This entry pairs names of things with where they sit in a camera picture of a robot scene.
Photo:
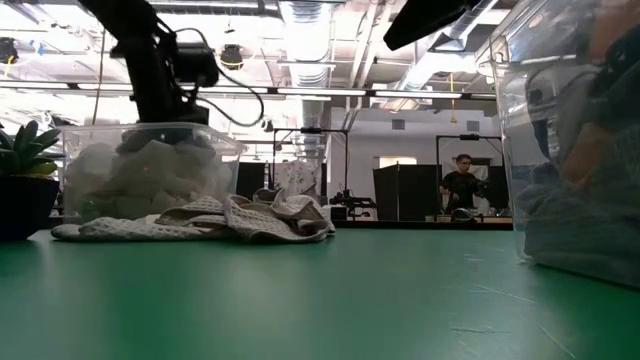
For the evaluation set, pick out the green table mat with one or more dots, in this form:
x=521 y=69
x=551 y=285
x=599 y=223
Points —
x=320 y=310

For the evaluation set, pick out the grey white-checked towel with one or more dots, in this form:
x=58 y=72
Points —
x=565 y=110

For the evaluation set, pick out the grey waffle towel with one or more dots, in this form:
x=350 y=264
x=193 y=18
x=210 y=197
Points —
x=160 y=170

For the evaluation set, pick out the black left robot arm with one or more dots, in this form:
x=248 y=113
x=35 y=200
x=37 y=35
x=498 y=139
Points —
x=125 y=17

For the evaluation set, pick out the black ceiling camera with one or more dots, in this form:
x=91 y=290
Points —
x=231 y=57

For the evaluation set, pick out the black metal frame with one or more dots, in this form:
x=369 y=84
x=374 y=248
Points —
x=310 y=130
x=470 y=137

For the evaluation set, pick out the green succulent plant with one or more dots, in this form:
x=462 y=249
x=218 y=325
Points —
x=25 y=150

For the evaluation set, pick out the clear plastic bin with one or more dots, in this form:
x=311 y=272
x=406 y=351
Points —
x=515 y=150
x=80 y=140

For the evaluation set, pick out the black background robot arm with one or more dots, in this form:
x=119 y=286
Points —
x=350 y=202

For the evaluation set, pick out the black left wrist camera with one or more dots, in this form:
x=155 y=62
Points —
x=197 y=65

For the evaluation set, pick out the person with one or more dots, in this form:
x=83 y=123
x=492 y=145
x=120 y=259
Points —
x=460 y=187

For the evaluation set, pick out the black plant pot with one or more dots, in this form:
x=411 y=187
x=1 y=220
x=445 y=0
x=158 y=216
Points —
x=25 y=210

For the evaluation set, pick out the silver ribbed ceiling duct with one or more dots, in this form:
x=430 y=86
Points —
x=307 y=30

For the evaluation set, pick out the patterned white cloth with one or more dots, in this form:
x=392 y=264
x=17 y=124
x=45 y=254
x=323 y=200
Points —
x=297 y=177

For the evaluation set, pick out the long ceiling light bar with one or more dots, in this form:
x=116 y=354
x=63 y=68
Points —
x=325 y=91

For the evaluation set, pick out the black ceiling device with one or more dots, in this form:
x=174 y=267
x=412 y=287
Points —
x=7 y=50

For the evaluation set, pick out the dark grey towel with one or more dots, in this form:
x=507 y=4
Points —
x=622 y=80

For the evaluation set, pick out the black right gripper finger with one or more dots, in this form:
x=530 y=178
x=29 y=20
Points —
x=405 y=30

